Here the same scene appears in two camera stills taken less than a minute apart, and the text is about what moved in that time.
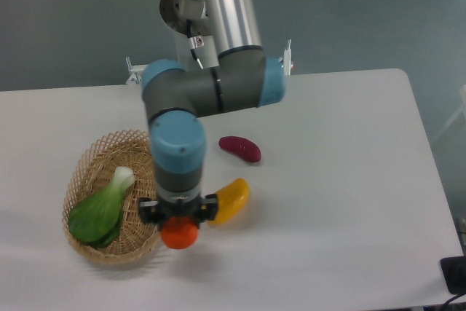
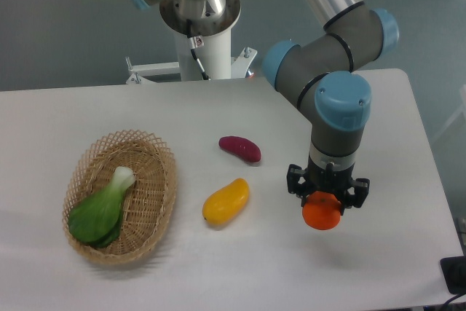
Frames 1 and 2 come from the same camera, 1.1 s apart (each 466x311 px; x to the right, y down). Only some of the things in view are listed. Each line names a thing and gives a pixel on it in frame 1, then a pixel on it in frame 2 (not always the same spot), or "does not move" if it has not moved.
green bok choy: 96,219 does not move
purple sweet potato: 243,147 does not move
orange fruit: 179,232 -> 322,210
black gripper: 152,211 -> 303,181
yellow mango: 231,199 does not move
